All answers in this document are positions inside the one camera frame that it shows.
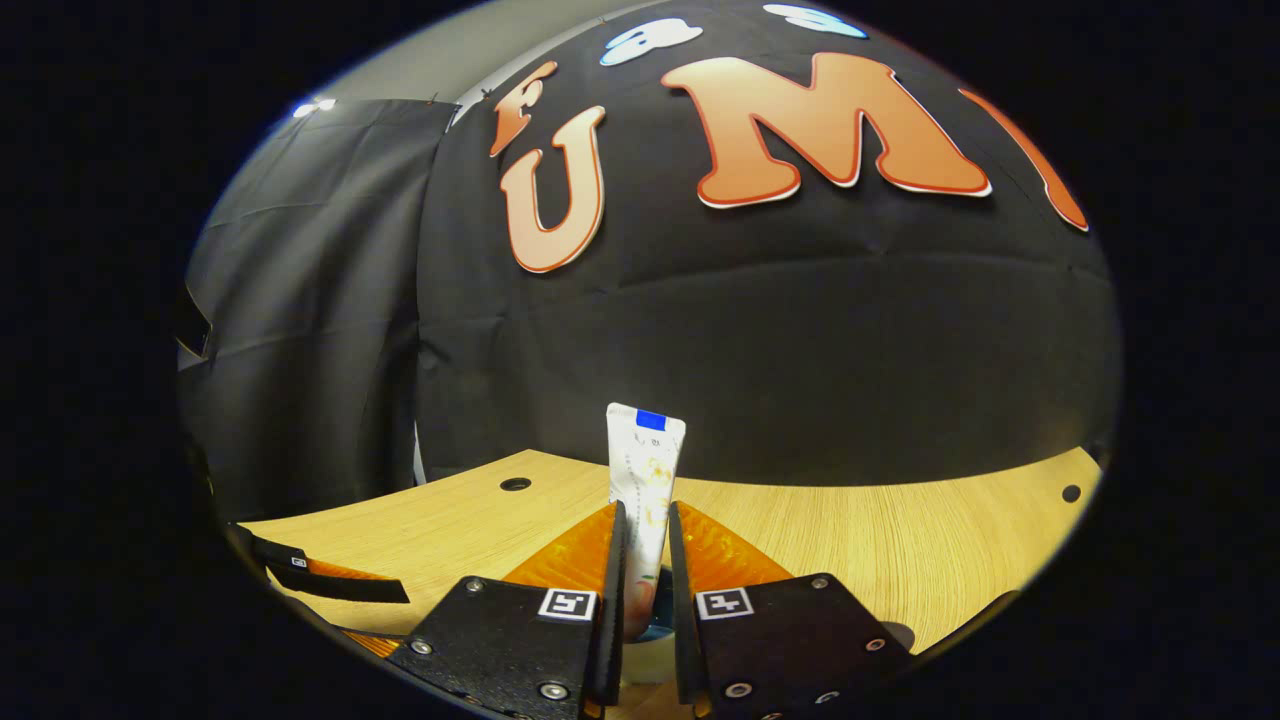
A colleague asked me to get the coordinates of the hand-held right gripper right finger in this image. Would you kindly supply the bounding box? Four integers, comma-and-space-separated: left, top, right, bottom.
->
668, 502, 911, 716

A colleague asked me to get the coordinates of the light wooden desktop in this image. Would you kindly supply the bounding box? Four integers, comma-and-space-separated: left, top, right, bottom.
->
240, 445, 1103, 720

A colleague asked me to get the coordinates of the black backdrop cloth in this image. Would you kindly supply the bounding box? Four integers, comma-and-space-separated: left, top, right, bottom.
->
178, 0, 1123, 526

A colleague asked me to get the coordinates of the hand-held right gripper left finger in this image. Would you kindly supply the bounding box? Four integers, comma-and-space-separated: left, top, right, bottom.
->
388, 502, 628, 716

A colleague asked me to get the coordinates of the white toothpaste tube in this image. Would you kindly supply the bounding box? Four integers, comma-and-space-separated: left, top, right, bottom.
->
605, 403, 688, 641

